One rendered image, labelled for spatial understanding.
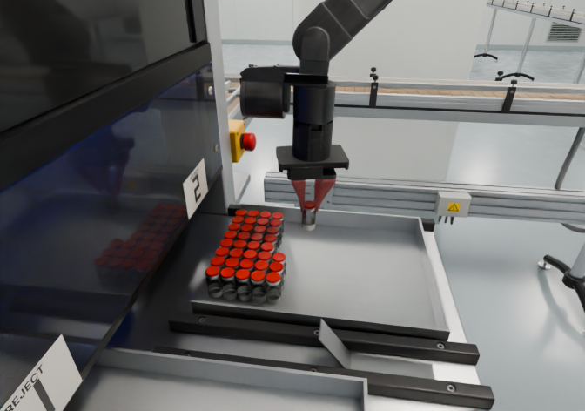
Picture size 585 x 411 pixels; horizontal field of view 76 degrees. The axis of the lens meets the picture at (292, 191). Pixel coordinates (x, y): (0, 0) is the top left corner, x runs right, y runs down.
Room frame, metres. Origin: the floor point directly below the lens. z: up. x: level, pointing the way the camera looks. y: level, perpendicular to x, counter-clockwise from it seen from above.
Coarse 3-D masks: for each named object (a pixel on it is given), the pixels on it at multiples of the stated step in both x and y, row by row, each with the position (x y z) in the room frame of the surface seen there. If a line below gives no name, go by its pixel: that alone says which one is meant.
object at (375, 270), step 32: (288, 224) 0.60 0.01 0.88; (320, 224) 0.60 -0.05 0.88; (352, 224) 0.59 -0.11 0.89; (384, 224) 0.58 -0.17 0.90; (416, 224) 0.58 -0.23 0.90; (288, 256) 0.51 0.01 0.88; (320, 256) 0.51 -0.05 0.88; (352, 256) 0.51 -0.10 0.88; (384, 256) 0.51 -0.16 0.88; (416, 256) 0.51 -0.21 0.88; (288, 288) 0.43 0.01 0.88; (320, 288) 0.43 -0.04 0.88; (352, 288) 0.43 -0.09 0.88; (384, 288) 0.43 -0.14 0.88; (416, 288) 0.43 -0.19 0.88; (288, 320) 0.35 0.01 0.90; (352, 320) 0.34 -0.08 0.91; (384, 320) 0.37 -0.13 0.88; (416, 320) 0.37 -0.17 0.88
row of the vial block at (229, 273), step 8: (248, 216) 0.56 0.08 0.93; (256, 216) 0.56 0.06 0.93; (248, 224) 0.54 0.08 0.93; (256, 224) 0.56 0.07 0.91; (240, 232) 0.51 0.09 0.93; (248, 232) 0.52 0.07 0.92; (240, 240) 0.49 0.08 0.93; (248, 240) 0.50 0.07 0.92; (240, 248) 0.47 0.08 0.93; (232, 256) 0.45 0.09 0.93; (240, 256) 0.45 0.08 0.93; (232, 264) 0.43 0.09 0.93; (224, 272) 0.42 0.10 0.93; (232, 272) 0.42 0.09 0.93; (224, 280) 0.41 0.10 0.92; (232, 280) 0.41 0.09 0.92; (224, 288) 0.41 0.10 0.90; (232, 288) 0.41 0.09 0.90; (224, 296) 0.41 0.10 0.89; (232, 296) 0.41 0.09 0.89
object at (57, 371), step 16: (48, 352) 0.19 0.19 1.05; (64, 352) 0.20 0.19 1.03; (48, 368) 0.18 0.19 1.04; (64, 368) 0.20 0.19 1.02; (32, 384) 0.17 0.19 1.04; (48, 384) 0.18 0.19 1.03; (64, 384) 0.19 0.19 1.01; (16, 400) 0.15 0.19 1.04; (32, 400) 0.16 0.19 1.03; (64, 400) 0.18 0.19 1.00
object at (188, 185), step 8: (200, 168) 0.53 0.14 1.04; (192, 176) 0.49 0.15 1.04; (200, 176) 0.52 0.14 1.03; (184, 184) 0.46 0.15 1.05; (192, 184) 0.49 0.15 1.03; (200, 184) 0.52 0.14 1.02; (184, 192) 0.46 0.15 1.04; (192, 192) 0.48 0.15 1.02; (200, 192) 0.51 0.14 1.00; (192, 200) 0.48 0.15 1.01; (200, 200) 0.51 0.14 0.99; (192, 208) 0.48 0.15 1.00
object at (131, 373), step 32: (128, 352) 0.29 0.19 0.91; (96, 384) 0.27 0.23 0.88; (128, 384) 0.27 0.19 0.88; (160, 384) 0.27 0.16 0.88; (192, 384) 0.27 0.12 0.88; (224, 384) 0.27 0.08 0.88; (256, 384) 0.27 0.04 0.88; (288, 384) 0.27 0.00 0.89; (320, 384) 0.26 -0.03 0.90; (352, 384) 0.26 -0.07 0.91
